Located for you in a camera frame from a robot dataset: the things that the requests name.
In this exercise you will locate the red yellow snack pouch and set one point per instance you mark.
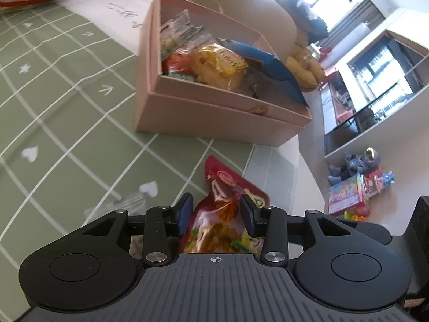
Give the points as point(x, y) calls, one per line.
point(216, 225)

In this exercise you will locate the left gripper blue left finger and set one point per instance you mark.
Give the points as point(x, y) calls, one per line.
point(183, 213)

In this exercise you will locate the yellow plush toy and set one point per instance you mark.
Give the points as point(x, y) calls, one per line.
point(308, 72)

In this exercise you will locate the green grid tablecloth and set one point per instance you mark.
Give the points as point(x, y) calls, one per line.
point(69, 146)

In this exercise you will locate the red spicy snack packet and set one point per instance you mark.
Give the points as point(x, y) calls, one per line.
point(178, 66)

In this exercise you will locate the pink cardboard box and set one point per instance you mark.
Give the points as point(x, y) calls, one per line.
point(174, 106)

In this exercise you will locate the toy pile on floor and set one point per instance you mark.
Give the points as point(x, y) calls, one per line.
point(354, 183)

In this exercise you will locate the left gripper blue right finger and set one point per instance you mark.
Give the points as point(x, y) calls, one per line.
point(252, 217)

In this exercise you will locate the blue snack bag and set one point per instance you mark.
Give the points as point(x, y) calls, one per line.
point(276, 69)

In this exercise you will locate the dark brown snack packet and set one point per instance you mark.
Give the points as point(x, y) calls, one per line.
point(257, 82)

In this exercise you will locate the small green white candy packet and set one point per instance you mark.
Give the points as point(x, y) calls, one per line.
point(176, 32)

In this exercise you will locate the beige chair behind box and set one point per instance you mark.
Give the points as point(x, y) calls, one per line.
point(266, 17)

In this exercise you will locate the yellow cake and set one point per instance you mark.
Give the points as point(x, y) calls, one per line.
point(217, 66)

